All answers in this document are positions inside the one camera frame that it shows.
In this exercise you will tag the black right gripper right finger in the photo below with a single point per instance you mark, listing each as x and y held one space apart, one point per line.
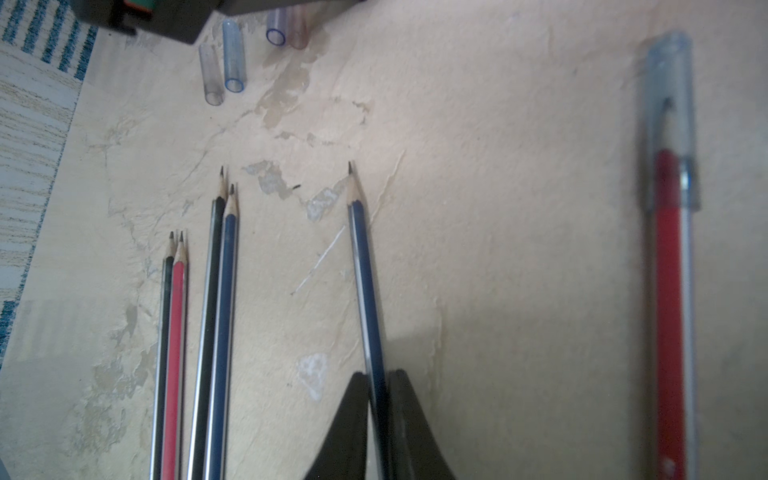
414 452

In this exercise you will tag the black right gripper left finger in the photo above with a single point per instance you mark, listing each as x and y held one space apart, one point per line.
343 454

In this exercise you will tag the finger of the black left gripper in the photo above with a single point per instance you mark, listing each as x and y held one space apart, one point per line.
313 8

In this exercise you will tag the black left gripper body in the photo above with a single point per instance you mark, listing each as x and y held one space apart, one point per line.
179 20

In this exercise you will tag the purple clear pencil cap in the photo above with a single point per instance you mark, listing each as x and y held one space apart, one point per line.
277 26

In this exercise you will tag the blue clear pencil cap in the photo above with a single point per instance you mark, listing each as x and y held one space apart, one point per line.
234 57

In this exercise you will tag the pink clear pencil cap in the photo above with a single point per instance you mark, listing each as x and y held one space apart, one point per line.
298 31

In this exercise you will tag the blue pencil pink cap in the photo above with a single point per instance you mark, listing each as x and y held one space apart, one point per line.
218 407

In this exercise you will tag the black striped pencil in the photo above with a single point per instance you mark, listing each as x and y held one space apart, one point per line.
161 365
198 435

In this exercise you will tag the blue pencil orange cap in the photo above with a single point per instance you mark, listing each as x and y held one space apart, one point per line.
370 325

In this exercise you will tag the red striped pencil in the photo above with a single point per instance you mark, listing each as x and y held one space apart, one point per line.
171 453

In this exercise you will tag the red pencil blue cap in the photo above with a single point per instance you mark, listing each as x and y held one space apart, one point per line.
672 197

